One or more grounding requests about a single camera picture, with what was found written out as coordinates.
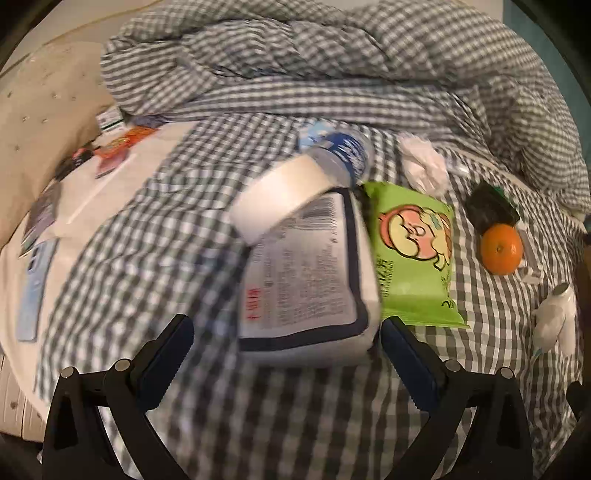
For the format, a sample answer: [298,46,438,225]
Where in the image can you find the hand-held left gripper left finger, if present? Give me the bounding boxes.
[42,314,195,480]

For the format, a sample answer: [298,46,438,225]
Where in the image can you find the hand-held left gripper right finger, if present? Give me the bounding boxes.
[379,316,534,480]

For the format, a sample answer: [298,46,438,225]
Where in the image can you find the green snack packet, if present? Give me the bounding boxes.
[360,181,471,329]

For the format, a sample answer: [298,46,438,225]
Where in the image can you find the white tissue pack navy border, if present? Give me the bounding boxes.
[238,187,382,367]

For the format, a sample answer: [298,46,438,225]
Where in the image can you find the orange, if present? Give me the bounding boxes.
[480,224,525,276]

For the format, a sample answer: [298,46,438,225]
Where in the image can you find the white toy figure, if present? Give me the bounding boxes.
[531,282,578,356]

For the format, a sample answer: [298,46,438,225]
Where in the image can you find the dark smoky plastic holder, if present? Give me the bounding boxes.
[465,181,520,232]

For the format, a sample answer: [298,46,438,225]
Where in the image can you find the white tape roll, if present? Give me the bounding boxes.
[231,154,331,245]

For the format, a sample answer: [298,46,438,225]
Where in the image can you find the white tissue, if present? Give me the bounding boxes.
[398,131,450,195]

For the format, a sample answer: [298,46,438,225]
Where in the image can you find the clear plastic water bottle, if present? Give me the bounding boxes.
[298,119,375,188]

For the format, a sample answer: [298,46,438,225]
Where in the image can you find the grey checked bed sheet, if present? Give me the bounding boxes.
[34,115,583,480]

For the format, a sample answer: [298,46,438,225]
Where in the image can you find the light blue flat packet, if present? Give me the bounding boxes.
[17,237,58,342]

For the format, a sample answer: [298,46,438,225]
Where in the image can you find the dark photo cards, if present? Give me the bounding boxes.
[21,185,61,257]

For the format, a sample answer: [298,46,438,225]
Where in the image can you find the orange snack packet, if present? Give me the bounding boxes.
[95,127,158,160]

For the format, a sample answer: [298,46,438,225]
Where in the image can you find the small green white box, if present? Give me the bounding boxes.
[96,106,125,134]

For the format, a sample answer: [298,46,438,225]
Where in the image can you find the beige pillow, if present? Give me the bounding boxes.
[0,51,116,241]

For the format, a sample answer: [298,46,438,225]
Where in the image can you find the grey checked duvet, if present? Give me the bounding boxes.
[100,0,589,217]

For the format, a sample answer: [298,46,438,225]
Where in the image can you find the teal curtain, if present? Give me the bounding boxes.
[501,0,568,65]

